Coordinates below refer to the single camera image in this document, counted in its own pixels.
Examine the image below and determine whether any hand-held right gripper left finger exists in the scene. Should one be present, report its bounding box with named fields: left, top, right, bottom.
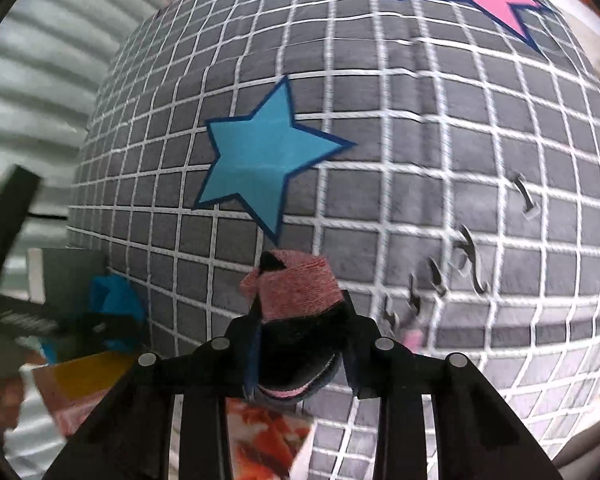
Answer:
left=42, top=305, right=263, bottom=480

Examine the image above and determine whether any large blue sock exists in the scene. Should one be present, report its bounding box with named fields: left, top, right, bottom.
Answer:
left=87, top=275, right=148, bottom=353

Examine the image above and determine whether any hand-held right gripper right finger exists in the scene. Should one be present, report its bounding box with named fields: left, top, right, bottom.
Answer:
left=340, top=290, right=564, bottom=480

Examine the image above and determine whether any red white cardboard box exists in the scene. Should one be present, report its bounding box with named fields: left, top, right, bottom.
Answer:
left=20, top=247, right=317, bottom=480

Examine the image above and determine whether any grey checked star blanket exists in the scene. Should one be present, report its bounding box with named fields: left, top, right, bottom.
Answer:
left=66, top=0, right=600, bottom=480

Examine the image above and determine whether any pink black sock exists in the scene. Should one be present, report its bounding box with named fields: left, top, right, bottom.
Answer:
left=240, top=249, right=353, bottom=403

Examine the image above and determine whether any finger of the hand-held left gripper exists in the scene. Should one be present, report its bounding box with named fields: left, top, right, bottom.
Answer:
left=0, top=165, right=43, bottom=288
left=77, top=312, right=143, bottom=347

